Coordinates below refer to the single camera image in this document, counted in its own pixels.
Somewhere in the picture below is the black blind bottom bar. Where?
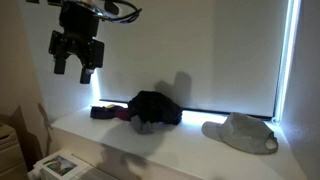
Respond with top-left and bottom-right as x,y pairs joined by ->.
99,98 -> 278,120

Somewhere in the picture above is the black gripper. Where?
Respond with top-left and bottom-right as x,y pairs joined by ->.
48,29 -> 105,85

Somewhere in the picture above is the light gray baseball cap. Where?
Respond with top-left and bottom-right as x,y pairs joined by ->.
201,111 -> 279,156

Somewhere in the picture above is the maroon cap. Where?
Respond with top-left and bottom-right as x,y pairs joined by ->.
113,107 -> 132,122

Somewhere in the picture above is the black cap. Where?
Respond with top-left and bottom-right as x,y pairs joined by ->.
127,90 -> 184,126

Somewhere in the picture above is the white roller blind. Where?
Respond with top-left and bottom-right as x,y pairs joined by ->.
95,0 -> 290,118

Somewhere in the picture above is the white framed picture book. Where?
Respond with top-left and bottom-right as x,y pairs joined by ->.
33,151 -> 90,180

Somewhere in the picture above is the navy cap with yellow brim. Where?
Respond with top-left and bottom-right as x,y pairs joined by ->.
89,103 -> 118,121

